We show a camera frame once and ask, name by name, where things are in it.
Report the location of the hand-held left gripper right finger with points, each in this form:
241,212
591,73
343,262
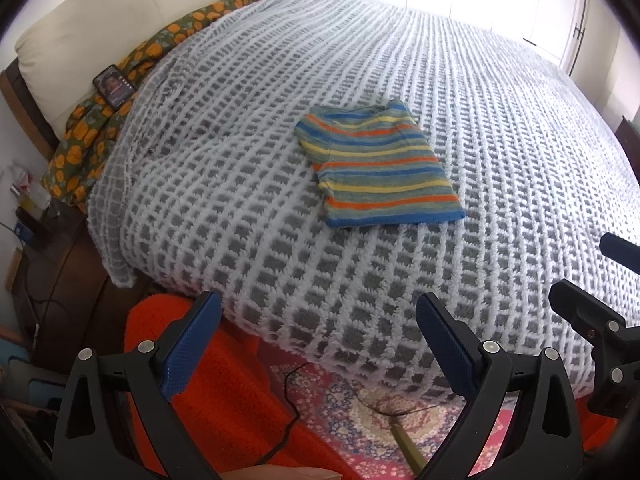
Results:
450,345

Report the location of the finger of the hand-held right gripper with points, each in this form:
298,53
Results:
580,305
620,252

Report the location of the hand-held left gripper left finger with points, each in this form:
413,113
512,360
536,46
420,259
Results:
190,345

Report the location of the striped knit shirt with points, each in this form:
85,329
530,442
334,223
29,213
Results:
380,175

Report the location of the orange knit cloth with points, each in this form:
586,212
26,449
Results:
225,385

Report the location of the olive green stick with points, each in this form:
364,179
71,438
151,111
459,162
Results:
407,447

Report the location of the dark wooden nightstand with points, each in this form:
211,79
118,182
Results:
631,135

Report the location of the wooden nightstand with clutter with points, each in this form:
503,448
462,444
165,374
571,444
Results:
85,285

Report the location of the patterned rug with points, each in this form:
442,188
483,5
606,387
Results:
345,410

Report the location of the white grey checked blanket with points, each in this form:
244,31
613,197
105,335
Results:
500,160

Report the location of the person's left leg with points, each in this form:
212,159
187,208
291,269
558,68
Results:
285,474

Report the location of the smartphone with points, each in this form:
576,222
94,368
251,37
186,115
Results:
115,86

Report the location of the orange floral bedsheet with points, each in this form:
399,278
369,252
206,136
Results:
150,55

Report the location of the cream headboard cushion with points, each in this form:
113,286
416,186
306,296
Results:
75,25

